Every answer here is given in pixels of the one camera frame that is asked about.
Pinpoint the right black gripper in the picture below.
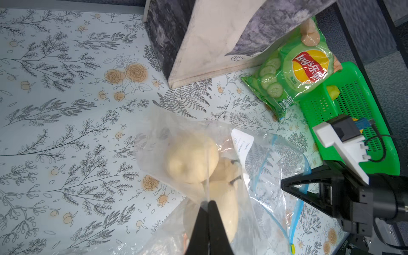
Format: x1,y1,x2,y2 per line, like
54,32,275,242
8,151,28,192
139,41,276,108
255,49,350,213
281,160,398,237

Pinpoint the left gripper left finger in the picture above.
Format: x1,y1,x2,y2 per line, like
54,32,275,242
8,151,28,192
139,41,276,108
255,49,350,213
185,204,209,255

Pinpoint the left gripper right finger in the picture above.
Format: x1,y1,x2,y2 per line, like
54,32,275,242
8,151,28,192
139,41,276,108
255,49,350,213
208,200,234,255

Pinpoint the clear bag of buns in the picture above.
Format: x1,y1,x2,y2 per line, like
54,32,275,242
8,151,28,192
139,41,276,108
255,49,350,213
135,108,310,255

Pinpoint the pale pear with stem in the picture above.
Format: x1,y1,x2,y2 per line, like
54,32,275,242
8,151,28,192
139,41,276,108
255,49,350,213
165,132,220,184

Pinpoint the green fruit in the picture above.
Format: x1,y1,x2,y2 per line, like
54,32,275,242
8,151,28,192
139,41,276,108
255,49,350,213
326,86,340,101

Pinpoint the clear orange zip-top bag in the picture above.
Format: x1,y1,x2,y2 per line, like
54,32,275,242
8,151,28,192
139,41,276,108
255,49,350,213
53,234,190,255

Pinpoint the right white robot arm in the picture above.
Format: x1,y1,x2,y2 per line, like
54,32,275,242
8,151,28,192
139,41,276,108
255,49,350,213
281,160,408,242

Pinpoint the green chips bag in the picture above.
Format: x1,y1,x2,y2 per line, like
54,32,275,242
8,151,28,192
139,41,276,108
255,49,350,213
242,17,342,119

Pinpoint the beige canvas tote bag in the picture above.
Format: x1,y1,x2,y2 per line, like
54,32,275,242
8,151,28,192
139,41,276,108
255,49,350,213
143,1,332,89

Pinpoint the green plastic basket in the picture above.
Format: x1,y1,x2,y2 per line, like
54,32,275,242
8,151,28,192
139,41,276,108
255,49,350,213
297,61,401,176

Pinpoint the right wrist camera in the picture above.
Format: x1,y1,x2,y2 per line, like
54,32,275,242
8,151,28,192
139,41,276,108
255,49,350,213
313,114,371,184

